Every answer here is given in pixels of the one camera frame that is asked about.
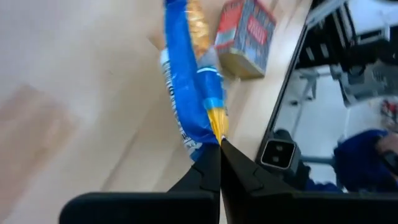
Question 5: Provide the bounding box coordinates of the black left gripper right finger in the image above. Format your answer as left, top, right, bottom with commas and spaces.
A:
220, 138, 398, 224

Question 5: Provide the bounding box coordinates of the person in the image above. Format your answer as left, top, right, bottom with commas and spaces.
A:
304, 129, 398, 194

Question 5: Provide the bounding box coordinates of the patterned rectangular spice tin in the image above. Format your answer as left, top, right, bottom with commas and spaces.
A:
213, 0, 277, 80

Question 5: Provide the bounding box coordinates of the person's hand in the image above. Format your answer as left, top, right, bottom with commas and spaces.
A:
374, 132, 398, 175

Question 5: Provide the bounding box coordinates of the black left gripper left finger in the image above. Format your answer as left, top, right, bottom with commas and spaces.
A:
58, 142, 222, 224

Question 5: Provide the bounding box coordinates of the blue-edged noodle packet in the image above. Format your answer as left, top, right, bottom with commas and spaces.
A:
159, 0, 230, 162

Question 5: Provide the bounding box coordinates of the black table-level camera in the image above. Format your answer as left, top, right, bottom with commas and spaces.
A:
254, 128, 312, 190

